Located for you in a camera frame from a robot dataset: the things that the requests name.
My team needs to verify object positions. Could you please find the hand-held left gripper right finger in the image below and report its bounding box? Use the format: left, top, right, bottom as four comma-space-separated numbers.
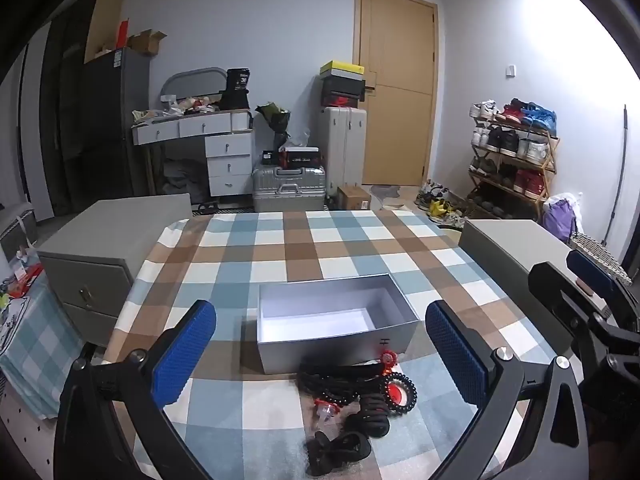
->
425, 300, 593, 480

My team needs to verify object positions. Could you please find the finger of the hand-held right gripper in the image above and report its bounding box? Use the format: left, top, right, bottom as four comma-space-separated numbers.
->
528, 261, 616, 346
566, 249, 640, 331

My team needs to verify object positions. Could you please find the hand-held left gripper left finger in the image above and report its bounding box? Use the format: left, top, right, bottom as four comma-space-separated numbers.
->
52, 300, 218, 480

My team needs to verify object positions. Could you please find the black coil hair tie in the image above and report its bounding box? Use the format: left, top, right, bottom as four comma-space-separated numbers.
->
345, 392, 391, 438

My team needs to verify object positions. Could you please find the silver cardboard box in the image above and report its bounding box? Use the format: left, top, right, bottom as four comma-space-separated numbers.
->
256, 274, 421, 376

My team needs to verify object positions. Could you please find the red clear hair clip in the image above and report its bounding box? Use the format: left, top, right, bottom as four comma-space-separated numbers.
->
312, 397, 341, 423

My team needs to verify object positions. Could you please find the black hair claw clip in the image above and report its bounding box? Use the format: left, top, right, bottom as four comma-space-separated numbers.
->
305, 430, 372, 478

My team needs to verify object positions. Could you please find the person's right forearm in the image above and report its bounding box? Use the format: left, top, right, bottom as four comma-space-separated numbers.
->
587, 407, 640, 480

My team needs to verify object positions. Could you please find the woven wicker basket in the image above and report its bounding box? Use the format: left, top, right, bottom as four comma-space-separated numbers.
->
569, 232, 633, 286

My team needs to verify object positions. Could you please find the purple bag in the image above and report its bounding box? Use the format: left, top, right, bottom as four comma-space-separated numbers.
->
542, 197, 576, 243

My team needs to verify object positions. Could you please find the grey cabinet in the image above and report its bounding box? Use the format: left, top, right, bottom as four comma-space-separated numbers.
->
458, 219, 581, 356

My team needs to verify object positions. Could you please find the thin dark pole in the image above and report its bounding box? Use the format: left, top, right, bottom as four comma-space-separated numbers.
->
602, 105, 628, 246

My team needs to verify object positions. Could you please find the grey nightstand with drawers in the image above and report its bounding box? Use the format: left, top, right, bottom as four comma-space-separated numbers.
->
37, 192, 193, 348

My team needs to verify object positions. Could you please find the checkered tablecloth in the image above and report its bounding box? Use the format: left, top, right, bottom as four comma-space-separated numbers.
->
102, 209, 576, 480

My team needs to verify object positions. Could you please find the pile of loose shoes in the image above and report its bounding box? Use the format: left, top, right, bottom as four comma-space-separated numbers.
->
414, 180, 468, 228

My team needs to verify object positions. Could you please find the striped floor rug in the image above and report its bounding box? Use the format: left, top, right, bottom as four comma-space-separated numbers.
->
192, 204, 256, 216

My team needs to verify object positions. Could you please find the checkered folded cloth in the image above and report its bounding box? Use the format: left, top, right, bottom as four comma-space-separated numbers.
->
0, 280, 86, 418

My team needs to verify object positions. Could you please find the wooden shoe rack with shoes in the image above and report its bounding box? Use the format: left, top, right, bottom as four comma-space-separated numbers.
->
468, 99, 558, 216

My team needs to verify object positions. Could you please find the grey clothes heap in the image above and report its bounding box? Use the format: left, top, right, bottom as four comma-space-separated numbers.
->
162, 157, 208, 201

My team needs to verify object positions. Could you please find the brown cardboard box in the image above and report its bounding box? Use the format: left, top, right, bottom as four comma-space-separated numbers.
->
337, 185, 372, 211

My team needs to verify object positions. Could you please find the silver ribbed suitcase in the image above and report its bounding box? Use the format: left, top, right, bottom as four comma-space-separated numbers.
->
251, 164, 327, 212

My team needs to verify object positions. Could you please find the white desk with drawers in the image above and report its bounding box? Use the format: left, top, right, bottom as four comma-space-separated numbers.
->
131, 109, 255, 198

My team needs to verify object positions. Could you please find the long black red box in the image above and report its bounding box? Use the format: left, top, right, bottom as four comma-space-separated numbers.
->
278, 147, 321, 168

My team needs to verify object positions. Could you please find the white upright suitcase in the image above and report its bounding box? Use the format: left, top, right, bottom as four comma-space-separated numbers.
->
317, 106, 368, 198

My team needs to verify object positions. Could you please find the dark grey refrigerator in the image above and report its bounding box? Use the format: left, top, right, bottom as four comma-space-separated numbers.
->
82, 47, 151, 206

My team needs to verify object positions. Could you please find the wooden door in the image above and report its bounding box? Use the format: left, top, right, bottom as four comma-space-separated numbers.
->
354, 0, 440, 187

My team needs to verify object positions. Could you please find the desk clutter pile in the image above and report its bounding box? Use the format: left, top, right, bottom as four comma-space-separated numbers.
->
132, 95, 223, 123

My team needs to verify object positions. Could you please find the dark green wrapped bouquet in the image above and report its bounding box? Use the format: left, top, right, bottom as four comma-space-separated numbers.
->
255, 101, 292, 151

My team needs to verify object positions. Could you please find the tall black box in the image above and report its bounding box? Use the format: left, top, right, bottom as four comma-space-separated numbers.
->
220, 67, 251, 111

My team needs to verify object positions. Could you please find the grey arched mirror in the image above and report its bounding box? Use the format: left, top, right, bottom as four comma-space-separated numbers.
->
161, 66, 228, 103

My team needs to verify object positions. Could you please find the yellow lid shoe box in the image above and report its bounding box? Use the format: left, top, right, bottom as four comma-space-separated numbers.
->
320, 61, 365, 81

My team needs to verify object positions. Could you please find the open small cardboard box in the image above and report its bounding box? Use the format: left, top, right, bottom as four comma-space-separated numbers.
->
127, 30, 168, 56

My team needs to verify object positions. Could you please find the flat tall cardboard sheet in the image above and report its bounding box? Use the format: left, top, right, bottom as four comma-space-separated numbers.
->
84, 0, 123, 63

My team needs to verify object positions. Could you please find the black spiked bracelet red tag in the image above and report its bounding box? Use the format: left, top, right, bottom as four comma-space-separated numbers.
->
382, 372, 417, 415

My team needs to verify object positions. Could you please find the black bead necklace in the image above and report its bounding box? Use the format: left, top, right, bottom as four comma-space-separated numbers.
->
296, 360, 388, 406

